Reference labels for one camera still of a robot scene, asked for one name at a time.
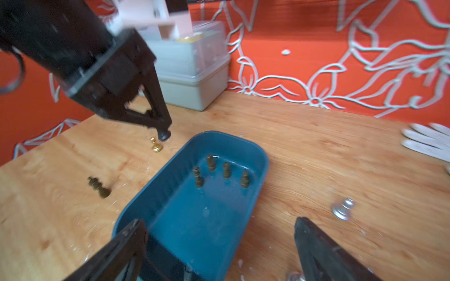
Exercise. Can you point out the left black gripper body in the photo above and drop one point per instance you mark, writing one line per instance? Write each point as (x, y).
(107, 72)

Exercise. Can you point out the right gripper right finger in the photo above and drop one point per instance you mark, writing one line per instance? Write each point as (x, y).
(322, 259)

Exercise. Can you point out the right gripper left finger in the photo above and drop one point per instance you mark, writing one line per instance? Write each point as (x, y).
(120, 260)

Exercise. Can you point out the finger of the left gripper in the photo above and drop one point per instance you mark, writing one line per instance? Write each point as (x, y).
(152, 92)
(154, 118)

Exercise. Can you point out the gold chess pawn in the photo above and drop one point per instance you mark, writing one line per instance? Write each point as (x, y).
(156, 146)

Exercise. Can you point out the teal plastic storage box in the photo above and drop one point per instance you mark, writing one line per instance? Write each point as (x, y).
(194, 233)

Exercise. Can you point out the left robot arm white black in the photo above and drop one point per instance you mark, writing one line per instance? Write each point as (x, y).
(40, 30)

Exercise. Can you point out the silver chess piece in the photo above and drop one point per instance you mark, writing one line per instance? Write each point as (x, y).
(343, 209)
(295, 276)

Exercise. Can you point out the grey lidded storage container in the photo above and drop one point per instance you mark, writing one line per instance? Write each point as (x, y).
(192, 71)

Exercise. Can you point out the white work glove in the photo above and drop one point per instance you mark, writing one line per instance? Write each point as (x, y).
(432, 140)

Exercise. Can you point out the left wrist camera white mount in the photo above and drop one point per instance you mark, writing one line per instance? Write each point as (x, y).
(172, 18)

